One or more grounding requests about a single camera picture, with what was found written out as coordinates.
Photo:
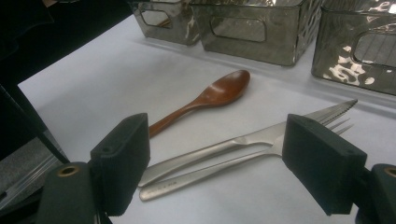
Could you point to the metal floor rail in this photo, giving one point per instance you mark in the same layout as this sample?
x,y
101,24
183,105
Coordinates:
x,y
28,183

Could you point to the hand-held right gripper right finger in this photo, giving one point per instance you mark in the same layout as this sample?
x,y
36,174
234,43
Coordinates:
x,y
322,168

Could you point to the white table sheet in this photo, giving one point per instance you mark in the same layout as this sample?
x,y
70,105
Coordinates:
x,y
124,77

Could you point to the steel fork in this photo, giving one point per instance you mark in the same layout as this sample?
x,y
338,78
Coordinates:
x,y
202,175

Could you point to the brown wooden spoon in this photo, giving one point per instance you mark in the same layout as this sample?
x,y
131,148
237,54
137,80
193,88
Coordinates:
x,y
224,90

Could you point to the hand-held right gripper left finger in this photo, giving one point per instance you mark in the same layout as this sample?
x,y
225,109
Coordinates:
x,y
121,165

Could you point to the grey translucent bin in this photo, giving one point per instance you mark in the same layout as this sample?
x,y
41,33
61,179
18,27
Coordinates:
x,y
333,62
280,49
183,28

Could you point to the brown wooden chopstick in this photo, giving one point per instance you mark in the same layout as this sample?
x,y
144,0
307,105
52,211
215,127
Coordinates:
x,y
163,23

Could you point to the steel table knife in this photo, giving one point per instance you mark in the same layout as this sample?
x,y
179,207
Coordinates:
x,y
202,155

